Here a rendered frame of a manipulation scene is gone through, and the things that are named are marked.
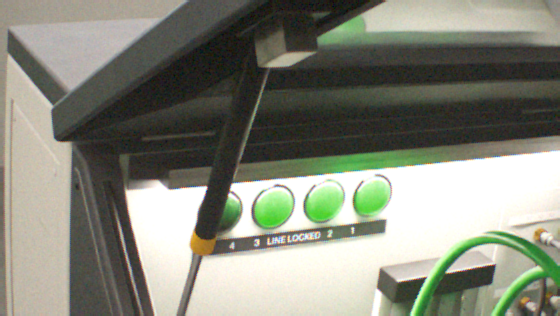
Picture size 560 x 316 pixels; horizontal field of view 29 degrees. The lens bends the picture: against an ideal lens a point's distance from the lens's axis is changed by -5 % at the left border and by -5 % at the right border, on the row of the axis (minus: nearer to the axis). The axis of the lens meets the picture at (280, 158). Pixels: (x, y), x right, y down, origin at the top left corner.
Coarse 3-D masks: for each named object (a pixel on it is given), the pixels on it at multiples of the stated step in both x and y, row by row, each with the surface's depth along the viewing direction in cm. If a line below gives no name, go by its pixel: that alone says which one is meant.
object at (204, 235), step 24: (240, 72) 74; (264, 72) 73; (240, 96) 75; (240, 120) 76; (240, 144) 78; (216, 168) 79; (216, 192) 81; (216, 216) 83; (192, 240) 85; (192, 264) 88; (192, 288) 90
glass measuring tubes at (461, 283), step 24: (408, 264) 125; (432, 264) 126; (456, 264) 126; (480, 264) 127; (384, 288) 124; (408, 288) 122; (456, 288) 126; (384, 312) 126; (408, 312) 128; (432, 312) 130; (456, 312) 132
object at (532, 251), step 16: (464, 240) 108; (480, 240) 105; (496, 240) 103; (512, 240) 101; (528, 240) 100; (448, 256) 110; (528, 256) 99; (544, 256) 97; (432, 272) 113; (432, 288) 114; (416, 304) 116
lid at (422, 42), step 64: (192, 0) 72; (256, 0) 64; (320, 0) 67; (384, 0) 66; (448, 0) 75; (512, 0) 78; (128, 64) 83; (192, 64) 90; (320, 64) 93; (384, 64) 97; (448, 64) 101; (512, 64) 105; (64, 128) 100; (128, 128) 102; (192, 128) 108
